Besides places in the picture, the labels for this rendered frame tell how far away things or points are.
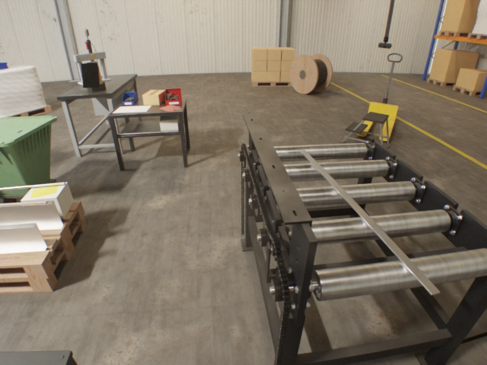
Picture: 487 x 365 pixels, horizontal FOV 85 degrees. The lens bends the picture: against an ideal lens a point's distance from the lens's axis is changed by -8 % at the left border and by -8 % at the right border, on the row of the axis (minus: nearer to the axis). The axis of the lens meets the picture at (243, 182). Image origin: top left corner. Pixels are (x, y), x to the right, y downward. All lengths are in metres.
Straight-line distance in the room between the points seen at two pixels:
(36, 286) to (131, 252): 0.74
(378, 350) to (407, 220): 0.66
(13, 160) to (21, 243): 0.96
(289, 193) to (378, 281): 0.46
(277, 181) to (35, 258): 1.89
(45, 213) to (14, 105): 5.18
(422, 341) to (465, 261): 0.57
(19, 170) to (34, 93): 4.55
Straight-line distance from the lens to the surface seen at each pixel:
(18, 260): 2.55
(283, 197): 1.02
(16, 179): 3.48
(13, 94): 7.63
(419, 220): 1.57
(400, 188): 1.81
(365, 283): 1.17
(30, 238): 2.54
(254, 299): 2.17
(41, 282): 2.56
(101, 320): 2.26
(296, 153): 2.08
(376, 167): 2.02
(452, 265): 1.38
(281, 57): 8.76
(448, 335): 1.92
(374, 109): 6.24
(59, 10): 12.15
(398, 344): 1.75
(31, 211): 2.74
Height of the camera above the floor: 1.72
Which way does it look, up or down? 30 degrees down
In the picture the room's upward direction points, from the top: straight up
